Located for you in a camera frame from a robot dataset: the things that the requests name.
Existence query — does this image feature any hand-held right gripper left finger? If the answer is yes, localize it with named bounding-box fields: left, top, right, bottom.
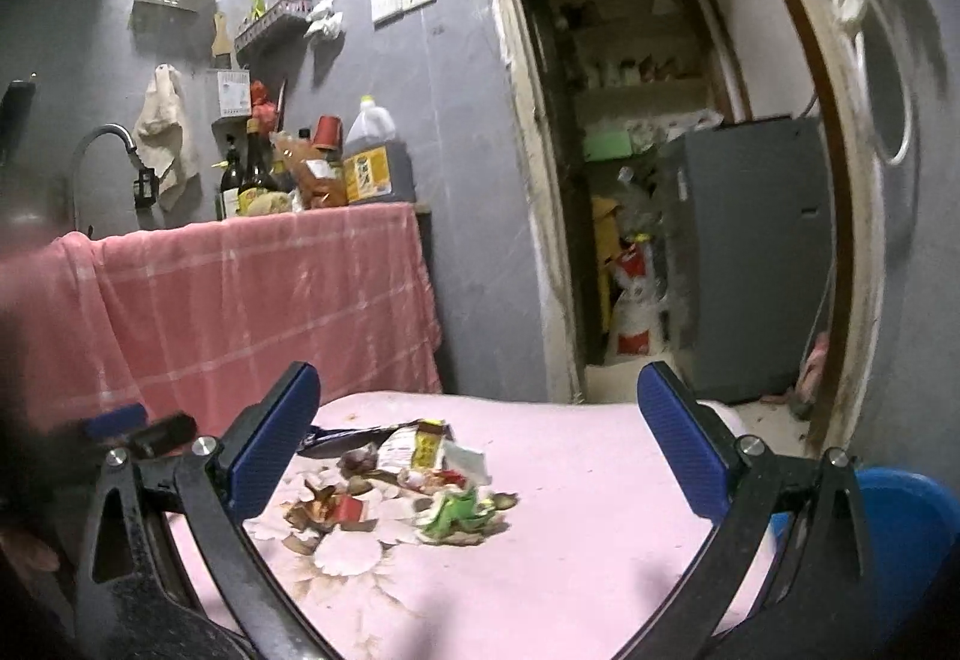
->
left=75, top=362, right=338, bottom=660

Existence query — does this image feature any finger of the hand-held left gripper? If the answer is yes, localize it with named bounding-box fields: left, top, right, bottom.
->
left=82, top=403, right=198, bottom=460

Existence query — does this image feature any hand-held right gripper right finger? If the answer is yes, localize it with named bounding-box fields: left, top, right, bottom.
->
left=615, top=362, right=875, bottom=660

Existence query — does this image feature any blue snack bag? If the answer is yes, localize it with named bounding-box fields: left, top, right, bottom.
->
left=298, top=424, right=410, bottom=460

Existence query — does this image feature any red brown wrapper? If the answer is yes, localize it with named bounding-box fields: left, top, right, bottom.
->
left=401, top=467, right=472, bottom=491

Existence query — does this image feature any blue plastic basin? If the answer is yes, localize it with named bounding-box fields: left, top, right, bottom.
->
left=765, top=469, right=955, bottom=631

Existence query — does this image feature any pile of food scraps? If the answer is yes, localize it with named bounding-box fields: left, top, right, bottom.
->
left=281, top=446, right=520, bottom=556

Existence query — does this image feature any small red packet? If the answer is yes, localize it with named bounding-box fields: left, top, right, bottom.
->
left=334, top=495, right=377, bottom=526

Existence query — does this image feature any pink plaid cloth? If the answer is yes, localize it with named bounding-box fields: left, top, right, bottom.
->
left=0, top=201, right=443, bottom=436

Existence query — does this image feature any red white gas cylinder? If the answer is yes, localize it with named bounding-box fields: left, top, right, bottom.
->
left=610, top=235, right=670, bottom=359

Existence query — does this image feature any yellow white packet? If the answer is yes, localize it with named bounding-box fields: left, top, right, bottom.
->
left=386, top=418, right=455, bottom=475

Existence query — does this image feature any pink cloth on floor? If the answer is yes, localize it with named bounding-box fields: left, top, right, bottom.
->
left=793, top=332, right=831, bottom=407

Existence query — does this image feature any pink floral bed sheet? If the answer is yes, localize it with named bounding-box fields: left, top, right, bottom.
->
left=161, top=390, right=785, bottom=660

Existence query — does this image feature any green wrapper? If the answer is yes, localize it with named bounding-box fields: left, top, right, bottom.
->
left=415, top=484, right=502, bottom=546

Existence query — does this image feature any grey refrigerator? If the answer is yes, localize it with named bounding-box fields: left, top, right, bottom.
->
left=658, top=115, right=839, bottom=404

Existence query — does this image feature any yellow bag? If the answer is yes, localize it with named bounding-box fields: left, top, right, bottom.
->
left=590, top=195, right=625, bottom=347

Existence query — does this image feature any green glass bottle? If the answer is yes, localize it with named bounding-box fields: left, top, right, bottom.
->
left=215, top=135, right=245, bottom=221

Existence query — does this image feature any orange snack bag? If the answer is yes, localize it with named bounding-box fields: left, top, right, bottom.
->
left=271, top=131, right=350, bottom=211

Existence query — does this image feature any dark sauce bottle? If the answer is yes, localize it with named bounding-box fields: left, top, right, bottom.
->
left=238, top=118, right=283, bottom=216

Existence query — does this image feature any metal faucet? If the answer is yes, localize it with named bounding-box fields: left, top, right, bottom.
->
left=70, top=123, right=163, bottom=235

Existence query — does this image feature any beige hanging towel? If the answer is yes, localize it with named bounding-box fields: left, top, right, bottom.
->
left=133, top=63, right=200, bottom=212

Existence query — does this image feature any large cooking oil bottle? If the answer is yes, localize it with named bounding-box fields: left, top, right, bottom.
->
left=343, top=96, right=418, bottom=206

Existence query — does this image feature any red cup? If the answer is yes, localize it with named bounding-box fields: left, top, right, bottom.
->
left=310, top=115, right=345, bottom=155

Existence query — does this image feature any green box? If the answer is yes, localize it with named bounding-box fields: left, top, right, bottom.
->
left=583, top=130, right=632, bottom=164

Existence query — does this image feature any red hanging bag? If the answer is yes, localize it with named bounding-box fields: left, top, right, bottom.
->
left=249, top=79, right=275, bottom=134

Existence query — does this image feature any white rag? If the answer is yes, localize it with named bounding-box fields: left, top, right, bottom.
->
left=303, top=0, right=345, bottom=41

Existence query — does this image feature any white wall paper note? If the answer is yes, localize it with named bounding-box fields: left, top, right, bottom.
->
left=215, top=68, right=251, bottom=116

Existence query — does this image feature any wooden door frame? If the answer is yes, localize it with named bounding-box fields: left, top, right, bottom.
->
left=459, top=0, right=893, bottom=473

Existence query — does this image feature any grey wall shelf rack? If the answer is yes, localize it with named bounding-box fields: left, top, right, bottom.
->
left=233, top=0, right=316, bottom=58

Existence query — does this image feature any white coiled cable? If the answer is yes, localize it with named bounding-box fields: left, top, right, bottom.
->
left=825, top=0, right=925, bottom=167

